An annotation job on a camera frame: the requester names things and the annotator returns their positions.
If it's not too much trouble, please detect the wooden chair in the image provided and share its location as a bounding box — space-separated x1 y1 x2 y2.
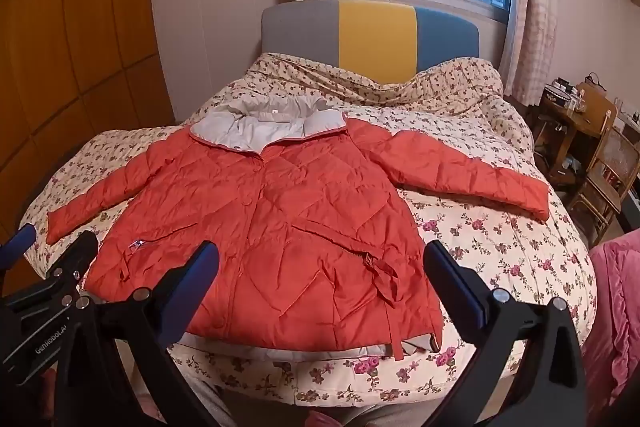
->
567 82 640 248

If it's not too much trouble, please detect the black white tin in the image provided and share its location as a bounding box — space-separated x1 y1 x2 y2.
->
542 79 576 106

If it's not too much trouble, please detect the orange quilted jacket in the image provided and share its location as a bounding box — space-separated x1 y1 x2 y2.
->
46 94 551 363

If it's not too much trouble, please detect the grey yellow blue headboard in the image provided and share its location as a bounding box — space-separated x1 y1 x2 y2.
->
261 0 481 82

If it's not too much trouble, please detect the pink cloth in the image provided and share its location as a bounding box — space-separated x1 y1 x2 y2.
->
582 241 640 410

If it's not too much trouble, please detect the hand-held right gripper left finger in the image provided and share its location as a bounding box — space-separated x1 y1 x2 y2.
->
52 241 221 427

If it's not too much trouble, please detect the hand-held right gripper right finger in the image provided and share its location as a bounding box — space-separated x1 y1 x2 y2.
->
422 239 587 427

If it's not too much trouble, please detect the wooden desk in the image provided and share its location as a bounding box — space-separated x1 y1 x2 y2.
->
527 79 640 190

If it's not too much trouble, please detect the floral quilt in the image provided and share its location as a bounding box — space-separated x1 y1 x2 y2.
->
17 52 598 408

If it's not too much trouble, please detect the wooden wardrobe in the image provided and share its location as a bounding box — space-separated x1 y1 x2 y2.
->
0 0 176 298

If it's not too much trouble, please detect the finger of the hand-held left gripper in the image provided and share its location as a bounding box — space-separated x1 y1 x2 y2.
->
42 231 100 293
0 223 38 260

